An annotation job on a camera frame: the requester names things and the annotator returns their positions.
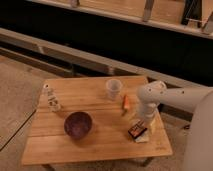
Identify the clear plastic cup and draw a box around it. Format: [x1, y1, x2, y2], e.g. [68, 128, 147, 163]
[106, 79, 123, 100]

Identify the wooden table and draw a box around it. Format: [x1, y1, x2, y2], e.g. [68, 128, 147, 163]
[22, 77, 172, 165]

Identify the orange toy carrot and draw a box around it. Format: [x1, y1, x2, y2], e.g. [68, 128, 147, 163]
[122, 95, 130, 116]

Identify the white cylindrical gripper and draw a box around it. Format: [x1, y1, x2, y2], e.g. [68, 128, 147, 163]
[137, 102, 157, 124]

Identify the white sponge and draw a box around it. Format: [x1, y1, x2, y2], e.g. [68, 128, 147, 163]
[135, 118, 156, 143]

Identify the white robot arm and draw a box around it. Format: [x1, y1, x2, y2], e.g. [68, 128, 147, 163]
[137, 81, 213, 171]

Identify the black cable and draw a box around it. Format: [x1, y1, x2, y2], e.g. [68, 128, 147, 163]
[182, 123, 192, 131]

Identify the purple bowl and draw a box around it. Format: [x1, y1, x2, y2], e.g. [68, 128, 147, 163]
[64, 112, 92, 139]

